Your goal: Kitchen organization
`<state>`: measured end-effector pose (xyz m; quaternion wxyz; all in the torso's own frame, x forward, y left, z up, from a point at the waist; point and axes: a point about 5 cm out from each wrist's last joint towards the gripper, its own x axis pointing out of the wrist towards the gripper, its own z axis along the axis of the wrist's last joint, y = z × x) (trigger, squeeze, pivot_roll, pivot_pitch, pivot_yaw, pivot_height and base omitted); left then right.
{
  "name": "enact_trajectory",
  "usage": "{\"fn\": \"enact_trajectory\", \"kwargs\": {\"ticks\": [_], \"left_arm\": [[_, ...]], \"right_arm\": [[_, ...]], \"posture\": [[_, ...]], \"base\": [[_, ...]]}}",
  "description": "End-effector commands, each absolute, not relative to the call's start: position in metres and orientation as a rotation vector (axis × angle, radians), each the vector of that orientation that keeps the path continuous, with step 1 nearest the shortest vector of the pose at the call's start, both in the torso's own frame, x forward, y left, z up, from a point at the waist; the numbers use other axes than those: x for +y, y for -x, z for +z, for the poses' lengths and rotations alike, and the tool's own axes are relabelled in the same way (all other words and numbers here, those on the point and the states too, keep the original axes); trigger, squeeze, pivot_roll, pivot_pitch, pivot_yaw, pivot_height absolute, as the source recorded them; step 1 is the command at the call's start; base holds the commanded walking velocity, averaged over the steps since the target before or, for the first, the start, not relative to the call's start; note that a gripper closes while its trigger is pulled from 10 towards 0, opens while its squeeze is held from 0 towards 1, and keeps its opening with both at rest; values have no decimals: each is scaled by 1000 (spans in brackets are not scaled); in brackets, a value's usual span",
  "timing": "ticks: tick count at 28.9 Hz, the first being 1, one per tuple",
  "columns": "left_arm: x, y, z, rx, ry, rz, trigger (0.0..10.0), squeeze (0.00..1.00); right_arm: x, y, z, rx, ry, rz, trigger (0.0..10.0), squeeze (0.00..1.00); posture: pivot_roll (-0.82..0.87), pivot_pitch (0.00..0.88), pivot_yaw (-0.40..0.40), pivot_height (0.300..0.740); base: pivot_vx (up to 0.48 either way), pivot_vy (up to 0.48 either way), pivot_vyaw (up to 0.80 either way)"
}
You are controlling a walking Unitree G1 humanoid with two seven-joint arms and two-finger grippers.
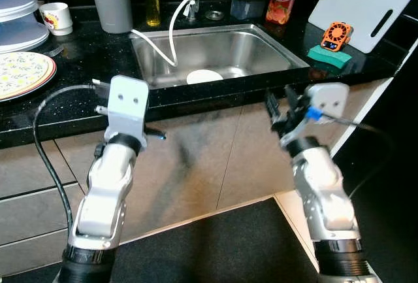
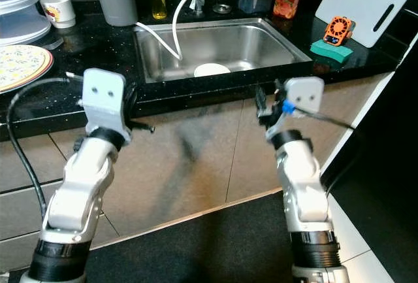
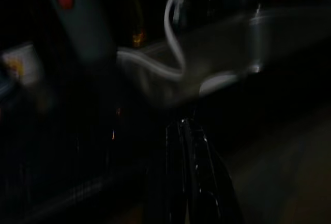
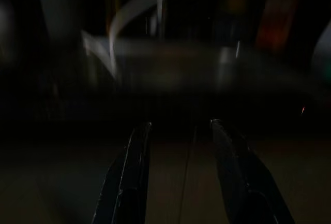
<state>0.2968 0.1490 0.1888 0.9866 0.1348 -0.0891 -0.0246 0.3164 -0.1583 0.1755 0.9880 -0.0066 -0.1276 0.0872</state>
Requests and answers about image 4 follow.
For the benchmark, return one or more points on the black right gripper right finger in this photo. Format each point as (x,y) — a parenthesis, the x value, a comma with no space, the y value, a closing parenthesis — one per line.
(245,182)

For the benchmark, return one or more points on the stainless steel sink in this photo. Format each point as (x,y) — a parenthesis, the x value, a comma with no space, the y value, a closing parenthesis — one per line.
(168,61)

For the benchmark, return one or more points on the white container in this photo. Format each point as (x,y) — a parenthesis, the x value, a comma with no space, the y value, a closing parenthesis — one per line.
(323,53)

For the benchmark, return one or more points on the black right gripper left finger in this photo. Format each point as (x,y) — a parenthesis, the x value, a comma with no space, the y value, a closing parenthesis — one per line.
(129,172)

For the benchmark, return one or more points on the grey tumbler bottle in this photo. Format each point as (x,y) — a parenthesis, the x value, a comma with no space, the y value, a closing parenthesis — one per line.
(62,14)

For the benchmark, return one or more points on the red juice carton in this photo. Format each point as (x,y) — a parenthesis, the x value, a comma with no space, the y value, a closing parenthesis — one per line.
(279,14)

